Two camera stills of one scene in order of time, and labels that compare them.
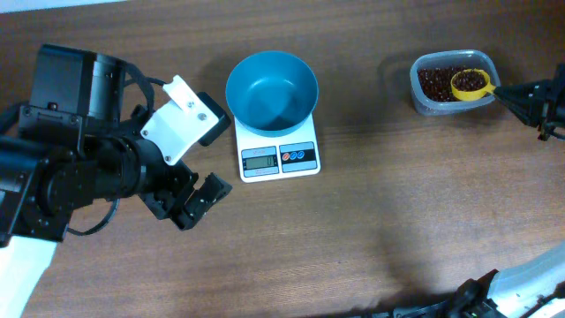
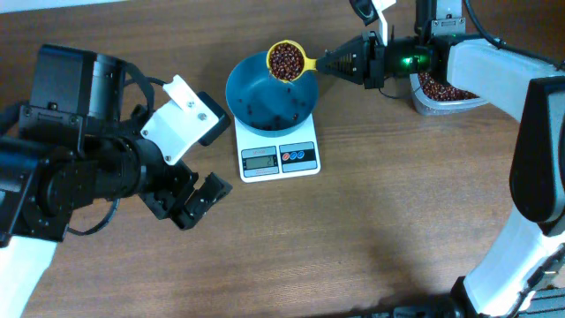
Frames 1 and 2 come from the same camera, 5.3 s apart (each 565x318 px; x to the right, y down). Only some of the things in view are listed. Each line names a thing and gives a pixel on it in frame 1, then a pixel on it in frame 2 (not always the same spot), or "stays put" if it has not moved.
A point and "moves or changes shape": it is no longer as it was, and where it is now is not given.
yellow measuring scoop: [471, 84] moves or changes shape
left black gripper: [175, 194] stays put
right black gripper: [543, 103] -> [372, 60]
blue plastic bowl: [272, 94] stays put
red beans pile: [435, 83] stays put
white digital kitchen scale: [265, 158] stays put
